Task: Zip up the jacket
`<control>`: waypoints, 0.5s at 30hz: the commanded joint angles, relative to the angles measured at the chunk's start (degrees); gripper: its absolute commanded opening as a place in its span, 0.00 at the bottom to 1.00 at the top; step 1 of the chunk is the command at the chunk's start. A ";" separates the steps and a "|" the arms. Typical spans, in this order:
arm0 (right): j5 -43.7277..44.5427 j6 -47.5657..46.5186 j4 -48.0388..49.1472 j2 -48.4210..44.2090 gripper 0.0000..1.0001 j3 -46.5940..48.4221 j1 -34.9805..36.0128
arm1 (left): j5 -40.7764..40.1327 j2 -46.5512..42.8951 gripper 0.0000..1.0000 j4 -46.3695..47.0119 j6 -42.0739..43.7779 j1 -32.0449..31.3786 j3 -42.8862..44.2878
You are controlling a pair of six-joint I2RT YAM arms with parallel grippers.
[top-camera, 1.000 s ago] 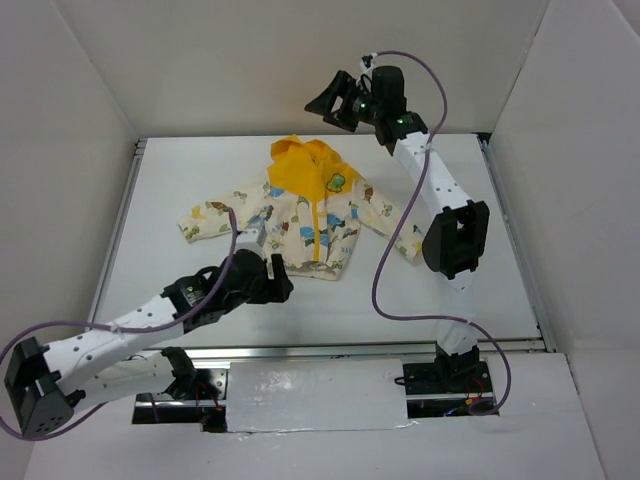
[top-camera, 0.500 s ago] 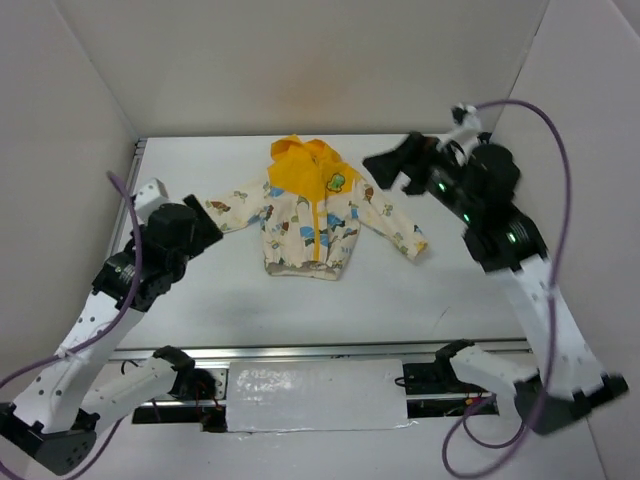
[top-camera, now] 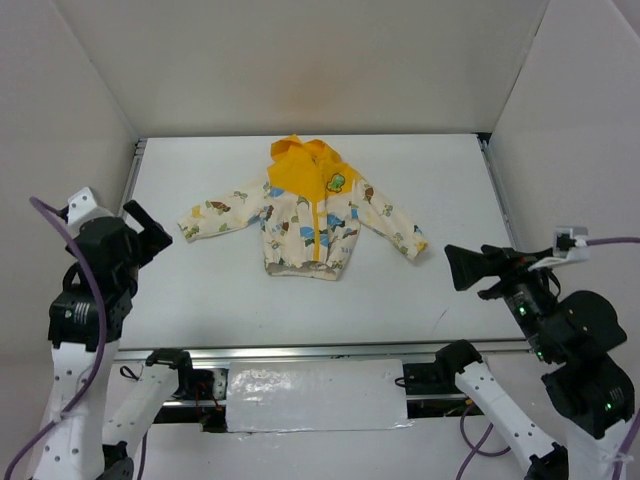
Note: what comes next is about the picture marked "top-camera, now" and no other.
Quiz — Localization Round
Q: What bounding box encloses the yellow cream printed kids jacket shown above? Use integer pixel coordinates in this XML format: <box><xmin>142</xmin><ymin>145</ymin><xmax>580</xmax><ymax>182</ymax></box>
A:
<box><xmin>178</xmin><ymin>135</ymin><xmax>428</xmax><ymax>281</ymax></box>

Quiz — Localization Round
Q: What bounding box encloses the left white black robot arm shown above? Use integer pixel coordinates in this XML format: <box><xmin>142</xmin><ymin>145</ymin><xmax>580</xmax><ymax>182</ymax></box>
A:
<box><xmin>25</xmin><ymin>192</ymin><xmax>196</xmax><ymax>479</ymax></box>

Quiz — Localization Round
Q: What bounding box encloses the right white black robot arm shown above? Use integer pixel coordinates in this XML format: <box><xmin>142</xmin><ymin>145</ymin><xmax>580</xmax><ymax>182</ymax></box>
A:
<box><xmin>434</xmin><ymin>234</ymin><xmax>639</xmax><ymax>479</ymax></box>

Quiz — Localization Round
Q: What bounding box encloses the white foil cover plate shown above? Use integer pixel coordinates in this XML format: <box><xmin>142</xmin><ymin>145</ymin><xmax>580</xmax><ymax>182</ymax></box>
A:
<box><xmin>226</xmin><ymin>359</ymin><xmax>411</xmax><ymax>433</ymax></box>

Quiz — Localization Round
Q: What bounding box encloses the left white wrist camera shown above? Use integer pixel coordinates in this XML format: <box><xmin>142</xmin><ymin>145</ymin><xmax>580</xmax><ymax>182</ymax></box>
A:
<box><xmin>65</xmin><ymin>187</ymin><xmax>114</xmax><ymax>235</ymax></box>

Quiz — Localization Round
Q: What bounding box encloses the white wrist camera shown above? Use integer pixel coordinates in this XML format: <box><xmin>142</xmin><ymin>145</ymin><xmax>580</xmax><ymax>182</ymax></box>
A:
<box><xmin>529</xmin><ymin>226</ymin><xmax>590</xmax><ymax>271</ymax></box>
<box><xmin>65</xmin><ymin>187</ymin><xmax>114</xmax><ymax>235</ymax></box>

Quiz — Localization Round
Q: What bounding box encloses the aluminium front rail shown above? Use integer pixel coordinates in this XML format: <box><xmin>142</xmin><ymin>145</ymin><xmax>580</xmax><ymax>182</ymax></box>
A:
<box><xmin>114</xmin><ymin>340</ymin><xmax>530</xmax><ymax>369</ymax></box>

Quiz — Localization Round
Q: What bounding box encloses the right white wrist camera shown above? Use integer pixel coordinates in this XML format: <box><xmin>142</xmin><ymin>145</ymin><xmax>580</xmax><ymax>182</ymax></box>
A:
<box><xmin>529</xmin><ymin>226</ymin><xmax>590</xmax><ymax>271</ymax></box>

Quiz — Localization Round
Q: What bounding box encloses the left aluminium side rail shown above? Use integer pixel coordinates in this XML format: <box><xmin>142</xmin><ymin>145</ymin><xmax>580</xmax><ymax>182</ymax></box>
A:
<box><xmin>118</xmin><ymin>138</ymin><xmax>147</xmax><ymax>216</ymax></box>

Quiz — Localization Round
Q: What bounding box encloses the aluminium side rail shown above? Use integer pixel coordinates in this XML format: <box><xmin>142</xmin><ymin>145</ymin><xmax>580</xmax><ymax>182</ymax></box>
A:
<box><xmin>118</xmin><ymin>138</ymin><xmax>147</xmax><ymax>216</ymax></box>
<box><xmin>477</xmin><ymin>132</ymin><xmax>557</xmax><ymax>354</ymax></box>

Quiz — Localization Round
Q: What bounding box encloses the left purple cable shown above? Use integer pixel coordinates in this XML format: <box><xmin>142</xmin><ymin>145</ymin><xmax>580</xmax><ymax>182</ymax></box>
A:
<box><xmin>0</xmin><ymin>195</ymin><xmax>149</xmax><ymax>480</ymax></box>

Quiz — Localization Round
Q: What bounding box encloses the purple cable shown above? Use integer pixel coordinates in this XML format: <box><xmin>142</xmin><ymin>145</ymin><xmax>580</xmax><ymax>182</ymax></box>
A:
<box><xmin>0</xmin><ymin>195</ymin><xmax>149</xmax><ymax>480</ymax></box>
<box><xmin>454</xmin><ymin>234</ymin><xmax>640</xmax><ymax>480</ymax></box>

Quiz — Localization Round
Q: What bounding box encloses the right aluminium side rail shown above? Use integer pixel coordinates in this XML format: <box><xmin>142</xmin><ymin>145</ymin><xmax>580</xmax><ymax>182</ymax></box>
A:
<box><xmin>477</xmin><ymin>132</ymin><xmax>557</xmax><ymax>354</ymax></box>

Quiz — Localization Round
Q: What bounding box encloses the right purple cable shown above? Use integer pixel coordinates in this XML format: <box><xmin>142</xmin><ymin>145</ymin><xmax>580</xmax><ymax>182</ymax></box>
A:
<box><xmin>454</xmin><ymin>234</ymin><xmax>640</xmax><ymax>480</ymax></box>

